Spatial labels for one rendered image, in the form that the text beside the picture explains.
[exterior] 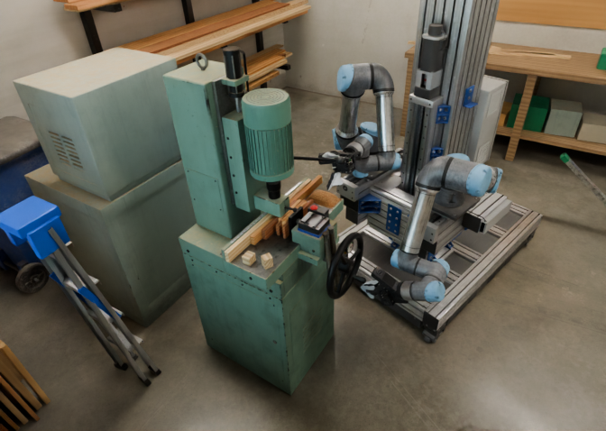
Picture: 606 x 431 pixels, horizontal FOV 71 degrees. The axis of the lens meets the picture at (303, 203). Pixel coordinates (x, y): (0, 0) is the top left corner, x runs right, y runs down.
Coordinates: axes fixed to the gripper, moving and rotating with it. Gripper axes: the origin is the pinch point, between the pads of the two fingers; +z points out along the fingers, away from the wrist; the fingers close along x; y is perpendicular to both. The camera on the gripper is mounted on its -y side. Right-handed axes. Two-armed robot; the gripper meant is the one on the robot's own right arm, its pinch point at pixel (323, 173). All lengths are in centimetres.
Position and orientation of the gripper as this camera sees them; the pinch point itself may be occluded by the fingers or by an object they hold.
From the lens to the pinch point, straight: 172.9
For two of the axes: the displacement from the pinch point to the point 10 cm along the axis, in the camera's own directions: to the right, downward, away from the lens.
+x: 1.6, 8.6, 4.9
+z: -5.4, 4.9, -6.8
